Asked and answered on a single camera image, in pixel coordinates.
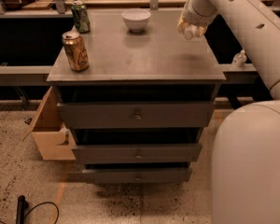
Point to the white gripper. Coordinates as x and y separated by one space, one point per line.
193 15

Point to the clear plastic water bottle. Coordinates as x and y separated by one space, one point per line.
191 32

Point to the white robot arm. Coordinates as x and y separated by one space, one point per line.
245 169

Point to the small white spray bottle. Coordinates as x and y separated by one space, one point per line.
238 62

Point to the green soda can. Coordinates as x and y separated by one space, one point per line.
80 16

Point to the orange gold soda can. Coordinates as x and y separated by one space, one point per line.
75 51

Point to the white ceramic bowl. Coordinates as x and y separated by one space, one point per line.
136 19

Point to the grey drawer cabinet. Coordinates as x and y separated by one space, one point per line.
157 65

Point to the middle grey drawer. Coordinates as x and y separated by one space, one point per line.
149 153

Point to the grey drawer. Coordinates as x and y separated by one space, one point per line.
149 153
135 115
159 175

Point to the top grey drawer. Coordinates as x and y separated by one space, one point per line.
135 115

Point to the bottom grey drawer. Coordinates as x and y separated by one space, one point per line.
159 175

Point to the open cardboard box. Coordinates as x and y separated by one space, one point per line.
53 140

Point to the black cylinder tool on floor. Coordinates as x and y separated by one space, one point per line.
22 206

